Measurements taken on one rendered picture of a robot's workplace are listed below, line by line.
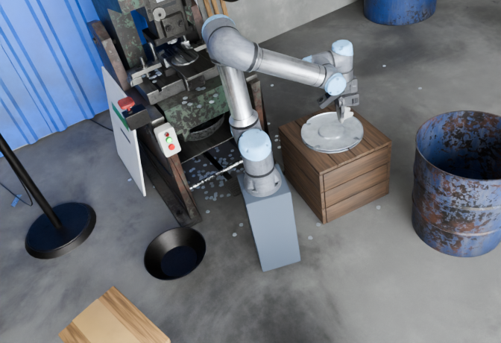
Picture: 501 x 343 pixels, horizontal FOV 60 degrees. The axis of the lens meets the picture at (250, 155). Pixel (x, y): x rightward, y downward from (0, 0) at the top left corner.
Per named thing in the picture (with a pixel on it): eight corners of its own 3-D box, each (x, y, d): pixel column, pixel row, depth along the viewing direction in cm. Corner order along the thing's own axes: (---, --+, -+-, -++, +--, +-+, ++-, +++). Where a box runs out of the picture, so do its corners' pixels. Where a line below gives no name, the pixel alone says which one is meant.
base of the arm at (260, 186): (285, 190, 168) (282, 171, 162) (248, 201, 167) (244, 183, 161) (275, 166, 180) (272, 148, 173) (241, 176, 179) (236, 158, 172)
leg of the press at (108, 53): (203, 220, 225) (148, 68, 167) (183, 231, 221) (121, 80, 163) (143, 138, 290) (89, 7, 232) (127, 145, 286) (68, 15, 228)
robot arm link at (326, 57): (309, 67, 153) (338, 59, 155) (299, 54, 162) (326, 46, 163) (312, 86, 159) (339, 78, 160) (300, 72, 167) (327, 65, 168)
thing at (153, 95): (235, 67, 208) (233, 56, 204) (150, 106, 195) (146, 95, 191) (208, 48, 229) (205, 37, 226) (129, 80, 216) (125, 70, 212)
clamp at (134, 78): (165, 72, 204) (158, 53, 197) (131, 86, 198) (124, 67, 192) (159, 68, 208) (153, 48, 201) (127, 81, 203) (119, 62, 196)
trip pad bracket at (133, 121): (159, 142, 194) (146, 106, 181) (139, 151, 191) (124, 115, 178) (155, 136, 198) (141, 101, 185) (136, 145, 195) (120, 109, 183)
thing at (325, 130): (373, 122, 205) (373, 121, 205) (344, 158, 190) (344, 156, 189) (320, 107, 221) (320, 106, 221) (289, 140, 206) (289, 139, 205)
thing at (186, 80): (222, 92, 193) (215, 65, 184) (194, 104, 189) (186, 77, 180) (198, 71, 210) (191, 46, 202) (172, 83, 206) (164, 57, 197)
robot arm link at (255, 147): (247, 179, 162) (241, 152, 153) (239, 158, 172) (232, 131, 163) (278, 170, 163) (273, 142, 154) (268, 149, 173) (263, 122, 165)
